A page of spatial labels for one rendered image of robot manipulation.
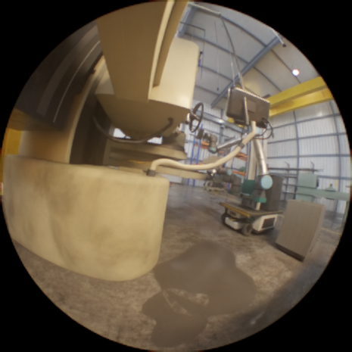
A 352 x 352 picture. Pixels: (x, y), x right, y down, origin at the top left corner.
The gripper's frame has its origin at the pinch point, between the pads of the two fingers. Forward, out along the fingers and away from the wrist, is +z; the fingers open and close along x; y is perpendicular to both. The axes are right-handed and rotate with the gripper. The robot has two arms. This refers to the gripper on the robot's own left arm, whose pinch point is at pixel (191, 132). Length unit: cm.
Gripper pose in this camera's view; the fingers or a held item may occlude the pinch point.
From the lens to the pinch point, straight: 146.4
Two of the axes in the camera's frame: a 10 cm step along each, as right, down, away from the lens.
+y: -1.7, -4.3, 8.9
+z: -9.5, -1.5, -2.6
